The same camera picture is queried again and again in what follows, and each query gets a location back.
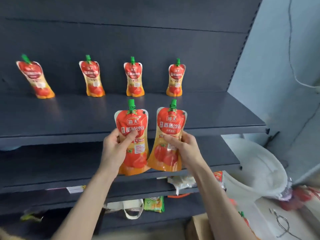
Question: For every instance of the green snack packet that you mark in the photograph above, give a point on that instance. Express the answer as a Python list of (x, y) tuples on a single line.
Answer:
[(155, 204)]

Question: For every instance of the person's left thumb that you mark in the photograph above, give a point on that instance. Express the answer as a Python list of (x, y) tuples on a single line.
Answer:
[(128, 138)]

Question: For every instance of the white shelf label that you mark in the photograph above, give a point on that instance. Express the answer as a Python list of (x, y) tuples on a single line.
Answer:
[(75, 189)]

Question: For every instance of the large white cloth bag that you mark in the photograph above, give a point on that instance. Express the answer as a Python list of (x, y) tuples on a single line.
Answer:
[(260, 169)]

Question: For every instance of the person's left forearm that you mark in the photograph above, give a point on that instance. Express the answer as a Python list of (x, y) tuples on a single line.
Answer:
[(85, 207)]

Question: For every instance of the person's left hand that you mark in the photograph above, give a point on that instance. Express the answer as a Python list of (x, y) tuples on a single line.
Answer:
[(111, 153)]

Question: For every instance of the brown cardboard box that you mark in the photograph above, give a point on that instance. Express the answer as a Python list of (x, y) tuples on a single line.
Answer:
[(200, 228)]

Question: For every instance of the person's right hand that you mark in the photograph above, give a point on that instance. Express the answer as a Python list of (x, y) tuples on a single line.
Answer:
[(189, 153)]

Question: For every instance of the red tasselled ornament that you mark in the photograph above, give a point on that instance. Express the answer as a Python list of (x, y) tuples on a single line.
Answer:
[(300, 197)]

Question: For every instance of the person's right thumb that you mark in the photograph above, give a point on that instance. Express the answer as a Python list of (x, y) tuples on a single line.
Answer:
[(173, 142)]

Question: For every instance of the dark grey shelving unit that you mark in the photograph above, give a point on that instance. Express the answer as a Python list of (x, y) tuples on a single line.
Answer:
[(75, 117)]

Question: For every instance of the yellow green wrapper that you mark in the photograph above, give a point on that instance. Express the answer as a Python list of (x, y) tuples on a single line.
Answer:
[(31, 217)]

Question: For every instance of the person's right forearm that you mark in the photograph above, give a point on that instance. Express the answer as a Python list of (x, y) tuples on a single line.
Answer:
[(220, 207)]

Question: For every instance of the small red packet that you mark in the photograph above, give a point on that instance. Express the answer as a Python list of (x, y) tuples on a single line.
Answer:
[(218, 176)]

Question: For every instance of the crumpled white plastic packet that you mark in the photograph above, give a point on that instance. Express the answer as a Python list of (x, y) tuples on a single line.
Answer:
[(181, 183)]

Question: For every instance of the tomato sauce pouch green cap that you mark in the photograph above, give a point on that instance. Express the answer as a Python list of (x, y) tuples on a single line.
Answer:
[(175, 78), (170, 122), (36, 77), (134, 77), (132, 124), (92, 77)]

